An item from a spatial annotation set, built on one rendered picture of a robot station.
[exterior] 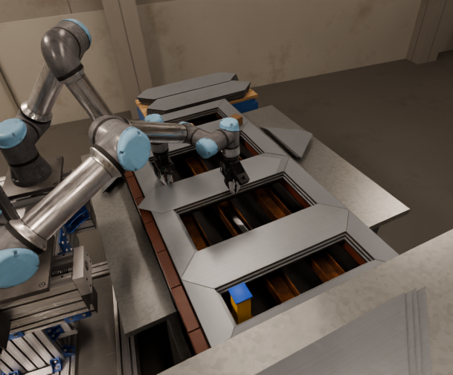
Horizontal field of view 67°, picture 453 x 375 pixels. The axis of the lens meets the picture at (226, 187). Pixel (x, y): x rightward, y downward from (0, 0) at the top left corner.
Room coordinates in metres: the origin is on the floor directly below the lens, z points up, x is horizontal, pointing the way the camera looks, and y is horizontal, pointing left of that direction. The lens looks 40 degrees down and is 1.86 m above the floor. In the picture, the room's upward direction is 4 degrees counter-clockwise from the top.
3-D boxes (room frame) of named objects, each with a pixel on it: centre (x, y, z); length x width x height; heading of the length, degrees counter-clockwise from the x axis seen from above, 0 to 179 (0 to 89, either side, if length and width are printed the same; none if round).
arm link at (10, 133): (1.16, 0.79, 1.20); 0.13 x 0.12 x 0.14; 176
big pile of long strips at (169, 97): (2.32, 0.17, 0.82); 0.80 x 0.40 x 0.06; 112
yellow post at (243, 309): (0.63, -0.02, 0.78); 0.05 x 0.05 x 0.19; 22
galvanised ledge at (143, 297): (1.27, 0.56, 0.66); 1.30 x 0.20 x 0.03; 22
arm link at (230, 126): (1.18, -0.03, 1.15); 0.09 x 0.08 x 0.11; 135
